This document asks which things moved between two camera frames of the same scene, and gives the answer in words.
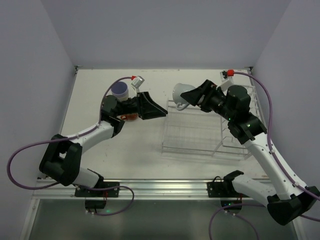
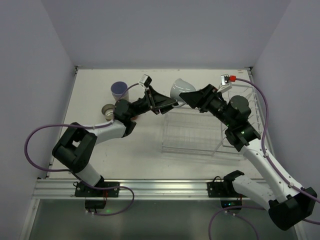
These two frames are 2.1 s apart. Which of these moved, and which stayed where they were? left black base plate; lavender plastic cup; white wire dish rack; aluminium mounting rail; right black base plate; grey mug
Moved: grey mug
Stayed: left black base plate; lavender plastic cup; white wire dish rack; aluminium mounting rail; right black base plate
